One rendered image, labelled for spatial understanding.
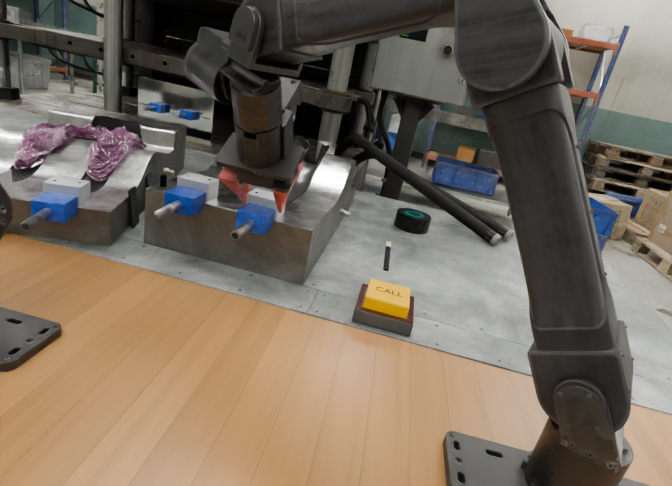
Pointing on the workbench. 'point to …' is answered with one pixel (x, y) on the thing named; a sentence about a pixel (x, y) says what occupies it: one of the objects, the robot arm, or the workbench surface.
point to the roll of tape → (412, 221)
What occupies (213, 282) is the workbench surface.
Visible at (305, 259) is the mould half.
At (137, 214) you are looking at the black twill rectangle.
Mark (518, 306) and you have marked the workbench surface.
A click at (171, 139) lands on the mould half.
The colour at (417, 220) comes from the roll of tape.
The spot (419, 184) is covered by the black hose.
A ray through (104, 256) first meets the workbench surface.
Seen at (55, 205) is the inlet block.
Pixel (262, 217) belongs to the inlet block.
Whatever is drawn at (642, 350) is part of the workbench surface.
